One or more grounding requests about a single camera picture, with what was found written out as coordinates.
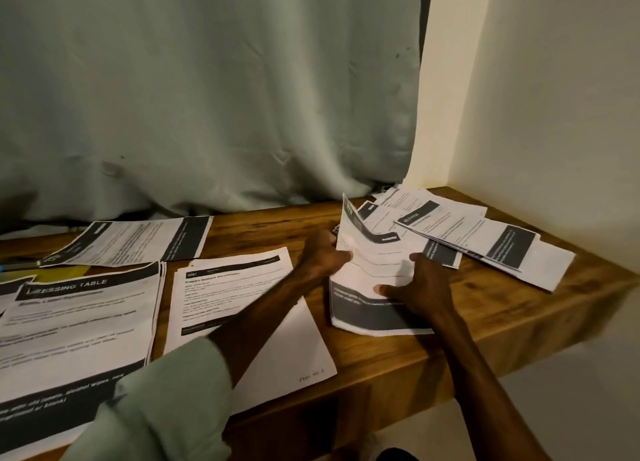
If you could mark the person's right hand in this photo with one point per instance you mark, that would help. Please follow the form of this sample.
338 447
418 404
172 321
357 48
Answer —
430 296

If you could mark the person's left hand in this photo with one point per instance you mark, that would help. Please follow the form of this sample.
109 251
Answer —
322 256

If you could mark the printed papers pile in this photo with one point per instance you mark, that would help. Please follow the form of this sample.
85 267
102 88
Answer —
500 241

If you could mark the person's right forearm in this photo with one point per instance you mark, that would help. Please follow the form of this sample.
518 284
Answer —
490 396

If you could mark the person's left forearm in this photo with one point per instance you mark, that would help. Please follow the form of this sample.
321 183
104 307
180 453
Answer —
190 386

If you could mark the pale green curtain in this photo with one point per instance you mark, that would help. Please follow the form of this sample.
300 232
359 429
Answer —
200 86

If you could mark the blue pen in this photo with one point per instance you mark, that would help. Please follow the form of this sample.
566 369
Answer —
12 267

